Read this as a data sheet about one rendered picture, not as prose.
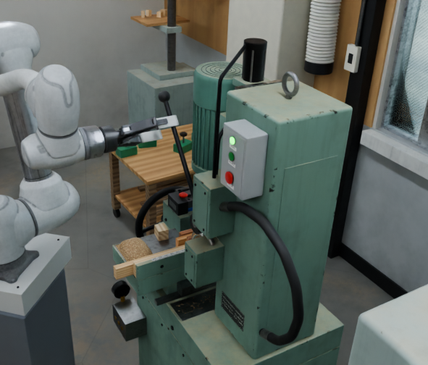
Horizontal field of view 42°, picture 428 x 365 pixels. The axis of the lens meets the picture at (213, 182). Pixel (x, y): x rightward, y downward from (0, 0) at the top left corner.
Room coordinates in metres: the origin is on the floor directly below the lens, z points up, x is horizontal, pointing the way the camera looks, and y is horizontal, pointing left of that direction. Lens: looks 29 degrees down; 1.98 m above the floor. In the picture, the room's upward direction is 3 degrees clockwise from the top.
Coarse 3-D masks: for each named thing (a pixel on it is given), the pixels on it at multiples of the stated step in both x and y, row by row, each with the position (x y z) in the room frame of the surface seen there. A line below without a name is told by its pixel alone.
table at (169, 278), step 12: (168, 228) 1.65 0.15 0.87; (144, 240) 1.53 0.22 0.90; (156, 240) 1.53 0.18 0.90; (168, 240) 1.53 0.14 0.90; (156, 252) 1.47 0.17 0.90; (132, 276) 1.35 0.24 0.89; (156, 276) 1.35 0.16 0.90; (168, 276) 1.37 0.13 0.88; (180, 276) 1.39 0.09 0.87; (144, 288) 1.33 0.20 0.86; (156, 288) 1.35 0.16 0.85
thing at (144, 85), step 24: (168, 0) 3.86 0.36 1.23; (144, 24) 3.85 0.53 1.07; (168, 24) 3.86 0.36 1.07; (168, 48) 3.86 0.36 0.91; (144, 72) 3.91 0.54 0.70; (168, 72) 3.81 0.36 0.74; (192, 72) 3.89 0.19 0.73; (144, 96) 3.71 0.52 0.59; (192, 96) 3.75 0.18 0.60; (192, 120) 3.75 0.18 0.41
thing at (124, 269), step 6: (180, 246) 1.45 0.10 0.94; (162, 252) 1.41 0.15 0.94; (144, 258) 1.38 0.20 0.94; (120, 264) 1.34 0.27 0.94; (126, 264) 1.34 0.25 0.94; (132, 264) 1.35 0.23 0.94; (114, 270) 1.33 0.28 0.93; (120, 270) 1.33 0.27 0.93; (126, 270) 1.33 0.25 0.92; (132, 270) 1.34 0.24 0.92; (114, 276) 1.33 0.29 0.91; (120, 276) 1.32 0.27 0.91; (126, 276) 1.33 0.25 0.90
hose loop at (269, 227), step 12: (228, 204) 1.18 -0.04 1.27; (240, 204) 1.14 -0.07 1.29; (252, 216) 1.10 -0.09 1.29; (264, 228) 1.06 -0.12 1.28; (276, 240) 1.03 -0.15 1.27; (288, 252) 1.01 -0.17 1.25; (288, 264) 0.99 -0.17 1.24; (288, 276) 0.98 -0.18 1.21; (300, 288) 0.96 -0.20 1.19; (300, 300) 0.96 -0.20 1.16; (300, 312) 0.95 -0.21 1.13; (300, 324) 0.95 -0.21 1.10; (264, 336) 1.05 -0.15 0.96; (276, 336) 1.02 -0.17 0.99; (288, 336) 0.96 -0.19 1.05
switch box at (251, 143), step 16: (224, 128) 1.19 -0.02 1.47; (240, 128) 1.16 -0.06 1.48; (256, 128) 1.17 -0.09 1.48; (224, 144) 1.18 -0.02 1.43; (240, 144) 1.12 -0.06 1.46; (256, 144) 1.12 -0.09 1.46; (224, 160) 1.18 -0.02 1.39; (240, 160) 1.12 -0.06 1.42; (256, 160) 1.13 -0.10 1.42; (224, 176) 1.18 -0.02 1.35; (240, 176) 1.12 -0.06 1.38; (256, 176) 1.13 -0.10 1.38; (240, 192) 1.11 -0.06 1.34; (256, 192) 1.13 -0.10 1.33
